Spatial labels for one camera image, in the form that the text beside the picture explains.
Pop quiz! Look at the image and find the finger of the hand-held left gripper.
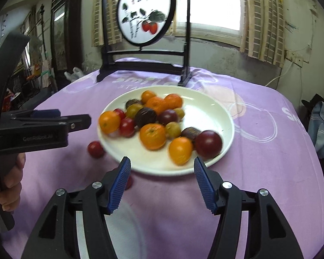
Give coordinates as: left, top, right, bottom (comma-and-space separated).
11, 109, 61, 120
11, 114, 92, 134

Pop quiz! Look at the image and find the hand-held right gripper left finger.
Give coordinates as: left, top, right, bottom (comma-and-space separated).
21, 156, 132, 259

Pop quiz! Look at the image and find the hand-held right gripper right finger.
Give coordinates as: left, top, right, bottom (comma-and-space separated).
194, 158, 304, 259

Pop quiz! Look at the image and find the orange-yellow tomato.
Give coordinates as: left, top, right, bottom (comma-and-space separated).
169, 137, 193, 166

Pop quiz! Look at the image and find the small orange tomato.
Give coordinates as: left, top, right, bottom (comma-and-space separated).
141, 90, 157, 103

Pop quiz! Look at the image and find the white round plate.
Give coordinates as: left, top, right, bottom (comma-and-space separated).
98, 85, 235, 177

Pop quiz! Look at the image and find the small tangerine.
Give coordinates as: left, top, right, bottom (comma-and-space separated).
163, 93, 184, 110
146, 96, 166, 115

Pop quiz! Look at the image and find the person's left hand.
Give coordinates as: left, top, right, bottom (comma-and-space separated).
0, 153, 26, 211

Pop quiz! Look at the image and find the white plastic bag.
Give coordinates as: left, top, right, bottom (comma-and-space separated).
64, 67, 84, 81

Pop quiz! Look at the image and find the purple printed tablecloth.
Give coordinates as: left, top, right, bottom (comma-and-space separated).
0, 58, 324, 259

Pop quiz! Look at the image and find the dark wooden cabinet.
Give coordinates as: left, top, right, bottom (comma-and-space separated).
51, 0, 84, 91

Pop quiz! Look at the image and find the beige checked curtain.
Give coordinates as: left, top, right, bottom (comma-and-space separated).
92, 0, 125, 47
239, 0, 287, 66

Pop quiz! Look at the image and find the painted round table screen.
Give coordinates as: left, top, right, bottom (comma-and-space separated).
97, 0, 193, 87

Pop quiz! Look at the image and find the blue-grey clothing pile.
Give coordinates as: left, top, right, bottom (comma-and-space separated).
308, 101, 324, 160

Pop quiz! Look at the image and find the black hat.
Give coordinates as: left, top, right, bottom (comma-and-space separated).
302, 93, 324, 107

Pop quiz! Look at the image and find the bright window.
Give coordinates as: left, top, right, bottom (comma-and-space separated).
113, 0, 246, 46

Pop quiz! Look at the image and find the white power cable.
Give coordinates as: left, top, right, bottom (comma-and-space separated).
270, 65, 292, 88

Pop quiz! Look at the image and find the white wall outlet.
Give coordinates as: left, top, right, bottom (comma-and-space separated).
285, 50, 304, 66

